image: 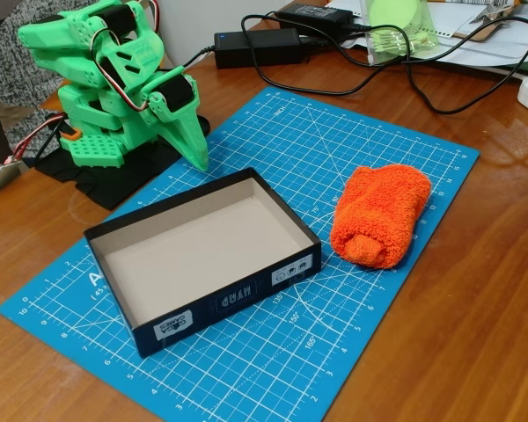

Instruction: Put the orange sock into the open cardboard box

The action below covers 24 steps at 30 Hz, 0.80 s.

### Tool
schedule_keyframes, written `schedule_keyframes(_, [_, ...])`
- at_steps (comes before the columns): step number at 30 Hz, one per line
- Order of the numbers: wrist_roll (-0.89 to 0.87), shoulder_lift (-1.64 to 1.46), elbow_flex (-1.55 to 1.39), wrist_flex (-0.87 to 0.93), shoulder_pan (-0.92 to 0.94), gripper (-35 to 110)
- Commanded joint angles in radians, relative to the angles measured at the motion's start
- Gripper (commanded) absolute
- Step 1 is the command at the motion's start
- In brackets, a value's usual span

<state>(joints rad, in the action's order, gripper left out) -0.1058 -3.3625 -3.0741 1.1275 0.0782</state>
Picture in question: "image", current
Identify clear bag with green parts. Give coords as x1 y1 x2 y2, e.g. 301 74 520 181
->
361 0 442 68

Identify white papers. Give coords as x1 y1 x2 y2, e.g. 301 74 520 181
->
327 0 528 81

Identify black cardboard box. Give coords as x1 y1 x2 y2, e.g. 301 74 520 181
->
83 166 323 360

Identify large black power adapter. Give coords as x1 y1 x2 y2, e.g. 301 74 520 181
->
213 27 310 70

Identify grey speckled fabric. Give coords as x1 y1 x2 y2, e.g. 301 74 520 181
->
0 0 74 153

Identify slim black power adapter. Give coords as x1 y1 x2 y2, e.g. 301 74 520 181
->
274 3 356 27

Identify blue cutting mat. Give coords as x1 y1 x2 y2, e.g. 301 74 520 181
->
0 85 481 422

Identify short black power cable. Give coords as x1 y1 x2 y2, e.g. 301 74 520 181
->
170 46 217 74

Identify metal clip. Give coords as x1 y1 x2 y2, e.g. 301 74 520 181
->
469 3 514 27

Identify brown cardboard piece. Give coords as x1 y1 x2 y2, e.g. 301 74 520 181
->
450 16 505 44

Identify black cloth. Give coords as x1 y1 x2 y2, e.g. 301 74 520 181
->
33 112 213 211

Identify orange fuzzy sock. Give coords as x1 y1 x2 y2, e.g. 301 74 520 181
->
329 163 433 271

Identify red and black wires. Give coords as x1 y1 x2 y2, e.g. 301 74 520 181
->
7 111 72 164

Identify small silver circuit board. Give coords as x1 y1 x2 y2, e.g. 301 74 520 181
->
0 159 30 197

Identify long black looped cable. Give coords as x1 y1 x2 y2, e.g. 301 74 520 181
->
240 11 528 97

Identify long black adapter cable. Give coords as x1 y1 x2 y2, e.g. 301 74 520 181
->
306 24 528 116

